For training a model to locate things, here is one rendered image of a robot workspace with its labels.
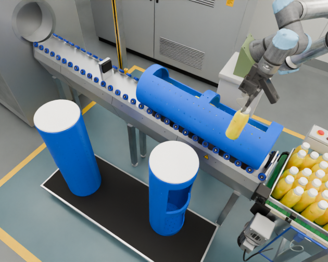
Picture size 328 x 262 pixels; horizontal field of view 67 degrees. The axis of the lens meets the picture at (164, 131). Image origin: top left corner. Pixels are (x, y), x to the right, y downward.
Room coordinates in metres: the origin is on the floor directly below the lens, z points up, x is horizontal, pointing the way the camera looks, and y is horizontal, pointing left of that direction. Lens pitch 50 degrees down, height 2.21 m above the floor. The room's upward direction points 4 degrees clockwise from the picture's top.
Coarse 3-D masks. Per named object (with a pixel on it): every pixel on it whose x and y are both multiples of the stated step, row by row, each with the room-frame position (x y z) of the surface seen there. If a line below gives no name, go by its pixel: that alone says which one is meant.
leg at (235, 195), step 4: (236, 192) 0.80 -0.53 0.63; (232, 196) 0.79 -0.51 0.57; (236, 196) 0.78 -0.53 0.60; (232, 200) 0.78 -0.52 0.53; (236, 200) 0.77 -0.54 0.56; (228, 204) 0.79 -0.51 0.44; (232, 204) 0.77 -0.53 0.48; (224, 208) 0.79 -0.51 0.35; (228, 208) 0.78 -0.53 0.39; (224, 212) 0.78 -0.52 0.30; (228, 212) 0.77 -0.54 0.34; (220, 216) 0.79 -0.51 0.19; (224, 216) 0.77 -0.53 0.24; (220, 220) 0.78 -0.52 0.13; (216, 224) 0.79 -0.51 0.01; (220, 224) 0.77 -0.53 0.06
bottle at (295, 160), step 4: (292, 156) 0.84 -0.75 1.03; (296, 156) 0.83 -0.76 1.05; (304, 156) 0.82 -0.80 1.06; (288, 160) 0.85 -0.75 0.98; (292, 160) 0.83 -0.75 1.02; (296, 160) 0.81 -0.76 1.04; (300, 160) 0.81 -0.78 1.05; (288, 164) 0.83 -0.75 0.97; (292, 164) 0.81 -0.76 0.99; (296, 164) 0.80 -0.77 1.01; (300, 164) 0.80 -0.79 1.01; (284, 168) 0.83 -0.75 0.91; (288, 168) 0.81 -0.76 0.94
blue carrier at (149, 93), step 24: (144, 72) 1.28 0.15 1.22; (168, 72) 1.40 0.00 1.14; (144, 96) 1.17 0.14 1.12; (168, 96) 1.11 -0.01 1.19; (192, 96) 1.08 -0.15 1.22; (216, 96) 1.11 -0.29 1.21; (192, 120) 0.98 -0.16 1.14; (216, 120) 0.94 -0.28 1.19; (216, 144) 0.87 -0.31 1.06; (240, 144) 0.81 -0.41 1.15; (264, 144) 0.79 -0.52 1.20
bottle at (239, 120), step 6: (234, 114) 0.81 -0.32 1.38; (240, 114) 0.78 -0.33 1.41; (246, 114) 0.78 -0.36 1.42; (234, 120) 0.78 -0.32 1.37; (240, 120) 0.77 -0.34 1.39; (246, 120) 0.77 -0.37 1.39; (228, 126) 0.80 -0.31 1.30; (234, 126) 0.77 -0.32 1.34; (240, 126) 0.76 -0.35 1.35; (228, 132) 0.77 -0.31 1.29; (234, 132) 0.76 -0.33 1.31; (240, 132) 0.76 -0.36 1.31; (234, 138) 0.75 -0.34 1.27
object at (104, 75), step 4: (104, 60) 1.58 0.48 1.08; (108, 60) 1.59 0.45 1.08; (100, 64) 1.53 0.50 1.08; (104, 64) 1.54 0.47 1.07; (108, 64) 1.57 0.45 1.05; (100, 68) 1.53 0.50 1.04; (104, 68) 1.53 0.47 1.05; (108, 68) 1.56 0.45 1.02; (100, 72) 1.53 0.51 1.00; (104, 72) 1.52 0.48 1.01; (108, 72) 1.58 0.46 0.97; (104, 76) 1.54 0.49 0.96; (108, 76) 1.57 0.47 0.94; (104, 80) 1.53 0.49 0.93
